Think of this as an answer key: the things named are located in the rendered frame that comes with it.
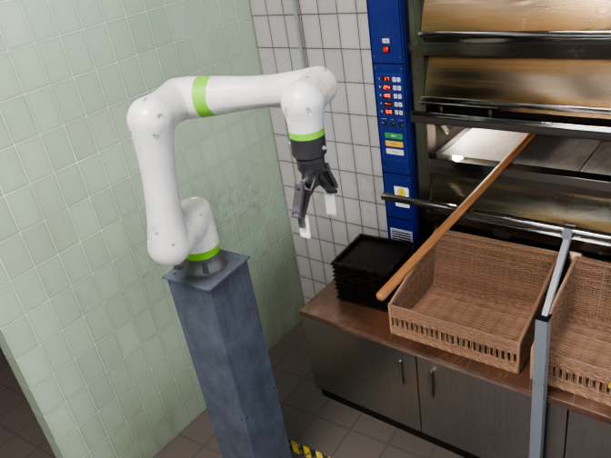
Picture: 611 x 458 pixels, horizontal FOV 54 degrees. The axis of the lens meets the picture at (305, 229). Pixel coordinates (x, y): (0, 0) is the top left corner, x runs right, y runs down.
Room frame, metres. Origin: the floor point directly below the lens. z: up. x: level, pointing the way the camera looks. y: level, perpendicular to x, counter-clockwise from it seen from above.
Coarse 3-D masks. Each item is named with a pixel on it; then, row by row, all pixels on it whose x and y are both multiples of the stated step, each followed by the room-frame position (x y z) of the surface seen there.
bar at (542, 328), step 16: (432, 208) 2.00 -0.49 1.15; (448, 208) 1.96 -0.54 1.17; (528, 224) 1.76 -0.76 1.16; (544, 224) 1.73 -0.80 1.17; (560, 224) 1.70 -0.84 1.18; (608, 240) 1.59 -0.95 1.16; (560, 256) 1.64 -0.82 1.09; (560, 272) 1.60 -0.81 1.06; (544, 304) 1.55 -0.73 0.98; (544, 320) 1.50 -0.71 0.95; (544, 336) 1.50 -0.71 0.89; (544, 352) 1.50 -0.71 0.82; (544, 368) 1.49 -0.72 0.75; (544, 384) 1.49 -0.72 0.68; (544, 400) 1.50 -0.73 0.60; (544, 416) 1.51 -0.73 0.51; (544, 432) 1.52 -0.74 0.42
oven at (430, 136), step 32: (416, 0) 2.43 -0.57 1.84; (416, 32) 2.43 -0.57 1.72; (416, 64) 2.44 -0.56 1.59; (416, 96) 2.45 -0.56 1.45; (416, 128) 2.45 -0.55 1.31; (448, 128) 2.57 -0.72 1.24; (416, 160) 2.46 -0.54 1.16; (416, 192) 2.47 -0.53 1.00; (576, 192) 2.00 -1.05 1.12; (608, 192) 1.93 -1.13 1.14; (480, 224) 2.26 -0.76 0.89; (608, 256) 1.91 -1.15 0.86
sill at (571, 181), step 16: (432, 160) 2.41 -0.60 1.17; (448, 160) 2.36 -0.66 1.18; (464, 160) 2.33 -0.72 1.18; (480, 160) 2.30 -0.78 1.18; (512, 176) 2.17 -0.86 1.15; (528, 176) 2.13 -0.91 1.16; (544, 176) 2.09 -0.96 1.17; (560, 176) 2.04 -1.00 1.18; (576, 176) 2.01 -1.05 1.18; (592, 176) 1.99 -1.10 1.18; (608, 176) 1.97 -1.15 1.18
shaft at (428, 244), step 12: (504, 168) 2.16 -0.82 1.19; (492, 180) 2.07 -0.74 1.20; (480, 192) 1.98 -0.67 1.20; (468, 204) 1.90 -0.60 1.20; (456, 216) 1.83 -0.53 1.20; (444, 228) 1.76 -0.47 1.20; (432, 240) 1.69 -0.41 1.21; (420, 252) 1.63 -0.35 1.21; (408, 264) 1.57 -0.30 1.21; (396, 276) 1.52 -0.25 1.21; (384, 288) 1.47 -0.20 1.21
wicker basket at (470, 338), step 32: (448, 256) 2.29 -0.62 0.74; (480, 256) 2.20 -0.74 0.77; (544, 256) 2.04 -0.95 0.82; (416, 288) 2.19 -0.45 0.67; (448, 288) 2.25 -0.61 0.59; (512, 288) 2.08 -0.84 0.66; (544, 288) 1.86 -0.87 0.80; (416, 320) 1.93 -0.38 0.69; (448, 320) 2.03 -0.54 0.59; (480, 320) 1.99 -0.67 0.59; (512, 320) 1.96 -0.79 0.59; (480, 352) 1.76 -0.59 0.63; (512, 352) 1.67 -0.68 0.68
